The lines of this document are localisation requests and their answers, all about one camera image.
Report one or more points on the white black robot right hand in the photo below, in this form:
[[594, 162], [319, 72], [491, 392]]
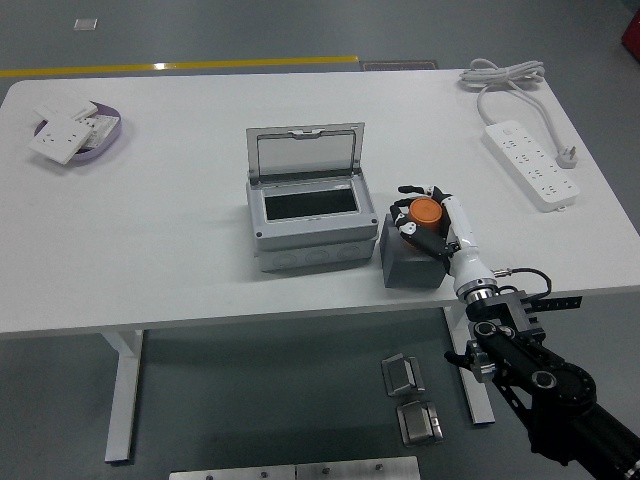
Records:
[[465, 260]]

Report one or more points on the orange cylinder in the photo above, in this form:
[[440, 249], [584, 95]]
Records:
[[426, 212]]

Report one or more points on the grey enclosure box clear lid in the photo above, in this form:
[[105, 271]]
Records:
[[310, 240]]

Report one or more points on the grey cube with round hole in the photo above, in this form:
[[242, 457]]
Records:
[[410, 272]]

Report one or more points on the red box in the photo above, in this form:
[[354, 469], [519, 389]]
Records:
[[632, 35]]

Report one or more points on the black table control panel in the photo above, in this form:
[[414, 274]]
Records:
[[565, 303]]

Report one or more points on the white power strip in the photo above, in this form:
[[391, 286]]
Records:
[[530, 165]]

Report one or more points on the white table leg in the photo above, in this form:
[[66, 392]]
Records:
[[480, 405], [122, 400]]

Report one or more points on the dark brown floor plate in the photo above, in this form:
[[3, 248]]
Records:
[[400, 65]]

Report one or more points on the silver metal plate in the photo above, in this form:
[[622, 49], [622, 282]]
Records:
[[357, 470], [230, 474]]

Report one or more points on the yellow floor tape line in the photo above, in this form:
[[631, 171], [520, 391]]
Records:
[[225, 63]]

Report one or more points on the purple oval tray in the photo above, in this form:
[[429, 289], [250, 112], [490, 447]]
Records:
[[112, 137]]

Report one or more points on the white socket panel with label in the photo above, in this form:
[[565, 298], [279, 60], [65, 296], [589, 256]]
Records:
[[102, 127]]

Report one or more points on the small clear floor tile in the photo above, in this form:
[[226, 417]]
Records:
[[85, 24]]

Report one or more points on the silver metal bracket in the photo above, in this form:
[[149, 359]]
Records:
[[417, 425], [400, 375]]

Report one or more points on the white wall socket panel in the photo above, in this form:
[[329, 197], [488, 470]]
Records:
[[57, 140]]

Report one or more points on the white blank switch panel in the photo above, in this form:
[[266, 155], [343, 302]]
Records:
[[60, 109]]

